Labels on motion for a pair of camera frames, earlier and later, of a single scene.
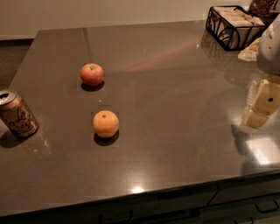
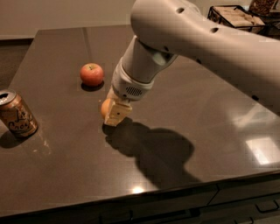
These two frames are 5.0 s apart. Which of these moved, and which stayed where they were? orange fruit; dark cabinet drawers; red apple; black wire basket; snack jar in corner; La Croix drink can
Moved: orange fruit
Stayed: snack jar in corner; dark cabinet drawers; La Croix drink can; black wire basket; red apple
